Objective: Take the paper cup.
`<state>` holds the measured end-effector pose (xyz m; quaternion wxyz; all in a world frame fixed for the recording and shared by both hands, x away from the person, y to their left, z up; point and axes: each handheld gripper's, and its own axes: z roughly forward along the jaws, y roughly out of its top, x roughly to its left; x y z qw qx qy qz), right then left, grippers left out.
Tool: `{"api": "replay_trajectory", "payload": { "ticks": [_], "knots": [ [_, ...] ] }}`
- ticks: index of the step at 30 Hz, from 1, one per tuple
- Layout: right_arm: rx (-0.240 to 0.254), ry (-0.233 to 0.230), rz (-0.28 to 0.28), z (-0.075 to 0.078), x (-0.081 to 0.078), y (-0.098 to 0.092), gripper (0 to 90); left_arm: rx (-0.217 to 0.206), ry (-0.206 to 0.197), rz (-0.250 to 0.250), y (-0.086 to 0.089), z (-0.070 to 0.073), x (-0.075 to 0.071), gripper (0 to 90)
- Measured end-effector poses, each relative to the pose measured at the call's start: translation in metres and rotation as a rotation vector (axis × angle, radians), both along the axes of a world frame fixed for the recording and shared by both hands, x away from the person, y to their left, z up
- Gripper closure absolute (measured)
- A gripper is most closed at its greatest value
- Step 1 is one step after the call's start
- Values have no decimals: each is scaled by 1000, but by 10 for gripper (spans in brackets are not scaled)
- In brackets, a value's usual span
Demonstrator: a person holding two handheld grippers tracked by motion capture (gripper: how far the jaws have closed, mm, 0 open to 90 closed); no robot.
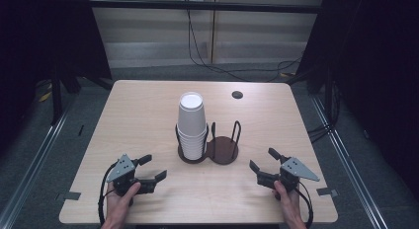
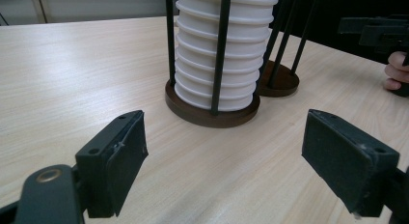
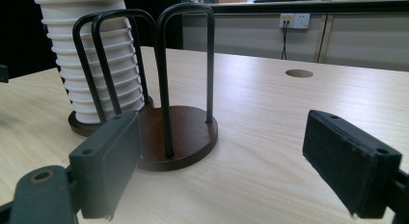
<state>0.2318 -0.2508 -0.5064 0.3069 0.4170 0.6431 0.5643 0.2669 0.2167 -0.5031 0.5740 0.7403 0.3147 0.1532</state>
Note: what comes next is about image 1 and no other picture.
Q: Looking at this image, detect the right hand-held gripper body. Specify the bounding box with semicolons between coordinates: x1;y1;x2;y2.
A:
256;154;320;192

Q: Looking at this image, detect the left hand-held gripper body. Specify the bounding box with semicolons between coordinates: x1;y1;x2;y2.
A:
106;153;156;197

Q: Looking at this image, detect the black wire cup holder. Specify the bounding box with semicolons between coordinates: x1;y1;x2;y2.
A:
174;119;243;166

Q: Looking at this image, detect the stack of white paper cups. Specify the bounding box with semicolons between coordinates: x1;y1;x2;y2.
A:
176;91;209;162

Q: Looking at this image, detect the person's right hand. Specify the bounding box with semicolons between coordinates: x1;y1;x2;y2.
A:
272;180;304;222

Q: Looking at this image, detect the person's left hand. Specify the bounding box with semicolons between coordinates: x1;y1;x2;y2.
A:
106;182;142;220

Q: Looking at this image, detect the grey tape strip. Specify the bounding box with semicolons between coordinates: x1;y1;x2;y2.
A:
54;191;82;202
315;187;340;198

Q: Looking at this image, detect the yellow floor tape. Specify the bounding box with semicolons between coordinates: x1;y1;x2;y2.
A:
37;80;53;104

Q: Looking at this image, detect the black curtain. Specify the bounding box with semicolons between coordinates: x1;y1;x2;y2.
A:
0;0;114;158
295;0;419;201

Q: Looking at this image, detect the black horizontal bar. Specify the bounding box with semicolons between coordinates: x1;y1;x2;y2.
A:
88;0;323;15

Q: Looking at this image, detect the right hand-held gripper cable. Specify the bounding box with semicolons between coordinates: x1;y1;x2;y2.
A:
293;181;314;229

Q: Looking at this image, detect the hand-held gripper cable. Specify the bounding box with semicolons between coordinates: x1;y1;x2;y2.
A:
97;160;120;227
293;181;314;229

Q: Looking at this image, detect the left hand-held gripper cable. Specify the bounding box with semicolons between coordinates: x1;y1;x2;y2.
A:
97;160;120;227

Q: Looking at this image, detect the bundle of black floor cables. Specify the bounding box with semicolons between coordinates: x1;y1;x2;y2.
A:
306;80;342;145

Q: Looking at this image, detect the metal floor rail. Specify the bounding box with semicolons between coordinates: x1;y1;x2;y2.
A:
308;93;391;229
0;99;78;229

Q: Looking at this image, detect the black wall cable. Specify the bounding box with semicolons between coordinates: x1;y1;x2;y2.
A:
185;0;304;83

